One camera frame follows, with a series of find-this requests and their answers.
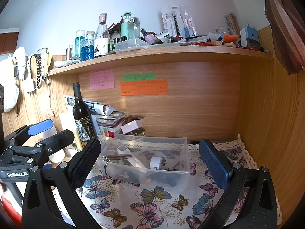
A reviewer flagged white plug adapter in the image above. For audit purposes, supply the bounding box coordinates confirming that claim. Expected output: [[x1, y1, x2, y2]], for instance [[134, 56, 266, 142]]
[[150, 156, 167, 170]]

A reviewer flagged glass jar with sticks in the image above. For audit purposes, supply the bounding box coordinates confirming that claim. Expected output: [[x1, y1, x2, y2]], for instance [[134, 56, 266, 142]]
[[224, 11, 241, 39]]

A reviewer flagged dark beaded necklace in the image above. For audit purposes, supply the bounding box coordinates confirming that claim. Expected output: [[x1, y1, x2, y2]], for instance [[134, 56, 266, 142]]
[[33, 54, 43, 85]]

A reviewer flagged blue pencil sharpener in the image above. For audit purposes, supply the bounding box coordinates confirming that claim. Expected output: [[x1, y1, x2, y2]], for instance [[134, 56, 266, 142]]
[[240, 24, 259, 48]]

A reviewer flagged orange sticky note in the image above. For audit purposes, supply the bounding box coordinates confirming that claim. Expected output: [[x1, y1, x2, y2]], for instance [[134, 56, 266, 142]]
[[120, 79, 168, 96]]

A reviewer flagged clear plastic container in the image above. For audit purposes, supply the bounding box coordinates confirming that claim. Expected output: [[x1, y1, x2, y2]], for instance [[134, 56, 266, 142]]
[[96, 134, 191, 188]]

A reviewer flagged blue liquid glass bottle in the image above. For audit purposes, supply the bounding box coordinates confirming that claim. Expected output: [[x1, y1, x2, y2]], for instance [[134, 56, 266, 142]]
[[81, 31, 95, 61]]

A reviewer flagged empty glass jar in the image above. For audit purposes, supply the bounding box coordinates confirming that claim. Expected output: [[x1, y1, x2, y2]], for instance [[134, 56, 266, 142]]
[[216, 26, 233, 36]]

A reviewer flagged clear plastic tray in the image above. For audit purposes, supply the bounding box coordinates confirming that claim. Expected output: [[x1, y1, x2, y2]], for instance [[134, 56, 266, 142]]
[[114, 38, 149, 52]]

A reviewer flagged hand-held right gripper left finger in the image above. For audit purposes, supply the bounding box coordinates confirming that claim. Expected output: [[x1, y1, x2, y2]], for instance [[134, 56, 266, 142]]
[[21, 138, 103, 229]]

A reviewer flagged translucent white plastic bottle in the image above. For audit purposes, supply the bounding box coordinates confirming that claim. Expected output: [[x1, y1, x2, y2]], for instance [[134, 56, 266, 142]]
[[38, 124, 66, 163]]

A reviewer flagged mint green pump bottle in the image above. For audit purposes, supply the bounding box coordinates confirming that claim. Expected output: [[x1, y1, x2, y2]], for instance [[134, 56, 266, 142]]
[[120, 12, 132, 42]]

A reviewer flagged wooden shelf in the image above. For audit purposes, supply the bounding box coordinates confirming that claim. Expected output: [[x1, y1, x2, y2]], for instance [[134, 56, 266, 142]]
[[48, 46, 273, 77]]

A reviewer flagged pink sticky note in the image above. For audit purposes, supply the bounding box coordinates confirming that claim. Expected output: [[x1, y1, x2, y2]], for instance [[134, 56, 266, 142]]
[[90, 70, 115, 90]]

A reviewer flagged red cloth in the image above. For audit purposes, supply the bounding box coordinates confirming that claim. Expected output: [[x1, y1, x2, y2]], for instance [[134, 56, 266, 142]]
[[0, 191, 23, 229]]

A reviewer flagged clear bottle with label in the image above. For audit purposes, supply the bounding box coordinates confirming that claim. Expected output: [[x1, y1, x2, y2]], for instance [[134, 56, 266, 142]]
[[94, 13, 111, 58]]

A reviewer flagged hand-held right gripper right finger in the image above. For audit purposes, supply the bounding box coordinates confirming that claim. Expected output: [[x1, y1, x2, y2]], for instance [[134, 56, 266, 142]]
[[199, 139, 279, 229]]

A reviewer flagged teal bottle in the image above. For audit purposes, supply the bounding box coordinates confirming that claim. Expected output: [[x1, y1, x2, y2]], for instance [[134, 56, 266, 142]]
[[75, 30, 86, 58]]

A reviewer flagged rolled newspaper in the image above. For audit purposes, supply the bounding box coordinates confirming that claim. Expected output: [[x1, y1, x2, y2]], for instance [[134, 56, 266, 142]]
[[63, 95, 115, 116]]

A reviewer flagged butterfly print tablecloth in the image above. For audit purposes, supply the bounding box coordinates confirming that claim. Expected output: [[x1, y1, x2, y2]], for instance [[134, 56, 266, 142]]
[[51, 134, 283, 229]]

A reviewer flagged toothbrush package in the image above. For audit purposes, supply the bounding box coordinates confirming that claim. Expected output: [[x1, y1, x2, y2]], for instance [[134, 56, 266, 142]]
[[161, 5, 199, 40]]

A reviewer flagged pile of pens and cosmetics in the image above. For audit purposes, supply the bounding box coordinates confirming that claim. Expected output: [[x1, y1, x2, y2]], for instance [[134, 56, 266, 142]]
[[152, 31, 240, 48]]

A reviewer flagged dark wine bottle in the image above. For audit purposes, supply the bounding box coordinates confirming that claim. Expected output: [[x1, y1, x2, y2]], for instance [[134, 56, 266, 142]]
[[72, 82, 97, 150]]

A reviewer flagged stack of books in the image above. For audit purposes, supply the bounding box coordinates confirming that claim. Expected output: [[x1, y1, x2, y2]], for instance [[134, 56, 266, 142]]
[[92, 111, 126, 137]]

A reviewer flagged green sticky note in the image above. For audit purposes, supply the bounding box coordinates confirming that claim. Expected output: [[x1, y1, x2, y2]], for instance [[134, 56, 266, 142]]
[[122, 73, 156, 82]]

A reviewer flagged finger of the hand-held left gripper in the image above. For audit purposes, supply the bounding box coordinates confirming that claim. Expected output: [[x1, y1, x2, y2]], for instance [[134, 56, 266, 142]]
[[3, 119, 54, 146], [10, 129, 75, 163]]

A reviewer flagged black hair claw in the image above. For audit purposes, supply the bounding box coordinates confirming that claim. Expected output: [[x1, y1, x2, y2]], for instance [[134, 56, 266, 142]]
[[164, 169, 178, 187]]

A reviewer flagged pink nail polish bottle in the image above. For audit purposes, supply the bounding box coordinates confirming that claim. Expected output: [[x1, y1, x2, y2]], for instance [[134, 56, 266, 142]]
[[140, 29, 155, 45]]

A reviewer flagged clear glass bottle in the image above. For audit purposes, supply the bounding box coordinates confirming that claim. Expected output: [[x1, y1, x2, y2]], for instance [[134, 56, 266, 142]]
[[130, 17, 141, 40]]

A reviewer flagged silver metal hair clip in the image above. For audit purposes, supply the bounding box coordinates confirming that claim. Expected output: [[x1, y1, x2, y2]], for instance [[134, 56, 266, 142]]
[[102, 154, 133, 163]]

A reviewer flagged brown striped curtain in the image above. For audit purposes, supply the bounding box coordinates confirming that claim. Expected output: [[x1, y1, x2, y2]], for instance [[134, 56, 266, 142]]
[[229, 0, 305, 76]]

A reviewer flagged white charging cable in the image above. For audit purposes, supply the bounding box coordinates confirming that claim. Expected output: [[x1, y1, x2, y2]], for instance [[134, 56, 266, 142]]
[[46, 76, 55, 118]]

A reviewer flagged white fluffy cloth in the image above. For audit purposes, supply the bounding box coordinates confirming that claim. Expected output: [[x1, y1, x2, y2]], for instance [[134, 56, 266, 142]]
[[0, 47, 27, 113]]

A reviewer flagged small white box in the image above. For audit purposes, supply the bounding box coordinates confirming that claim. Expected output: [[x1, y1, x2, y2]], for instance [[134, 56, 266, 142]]
[[121, 120, 144, 134]]

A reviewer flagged white wall charger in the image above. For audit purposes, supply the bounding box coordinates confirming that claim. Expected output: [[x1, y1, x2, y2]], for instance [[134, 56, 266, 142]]
[[26, 80, 36, 94]]

